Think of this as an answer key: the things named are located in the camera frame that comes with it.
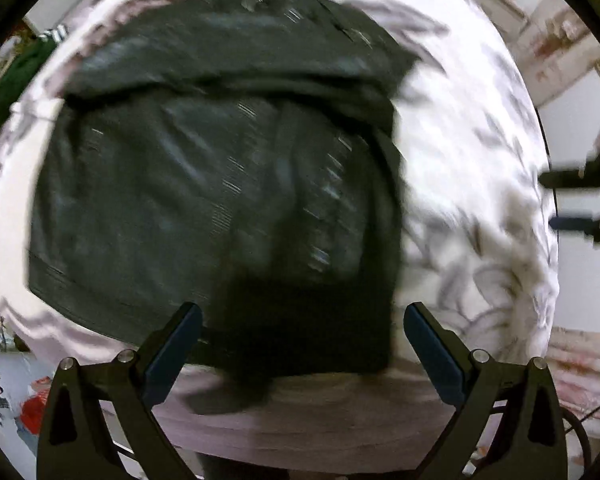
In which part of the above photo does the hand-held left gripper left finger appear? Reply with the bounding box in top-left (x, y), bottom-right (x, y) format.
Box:
top-left (36, 302), bottom-right (203, 480)

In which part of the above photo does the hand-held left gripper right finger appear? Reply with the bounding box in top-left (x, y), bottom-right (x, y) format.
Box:
top-left (403, 302), bottom-right (569, 480)

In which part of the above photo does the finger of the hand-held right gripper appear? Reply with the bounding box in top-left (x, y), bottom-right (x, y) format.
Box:
top-left (550, 214), bottom-right (600, 233)
top-left (538, 167), bottom-right (600, 191)

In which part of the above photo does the dark grey striped garment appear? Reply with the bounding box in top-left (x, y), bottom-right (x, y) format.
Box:
top-left (27, 0), bottom-right (416, 396)

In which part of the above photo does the white leaf-print bed sheet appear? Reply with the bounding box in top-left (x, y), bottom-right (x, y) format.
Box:
top-left (0, 0), bottom-right (561, 473)

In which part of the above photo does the white printed plastic bag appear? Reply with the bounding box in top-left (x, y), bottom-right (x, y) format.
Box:
top-left (0, 322), bottom-right (63, 466)

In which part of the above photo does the green cloth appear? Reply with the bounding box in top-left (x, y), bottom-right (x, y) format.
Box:
top-left (0, 27), bottom-right (68, 136)

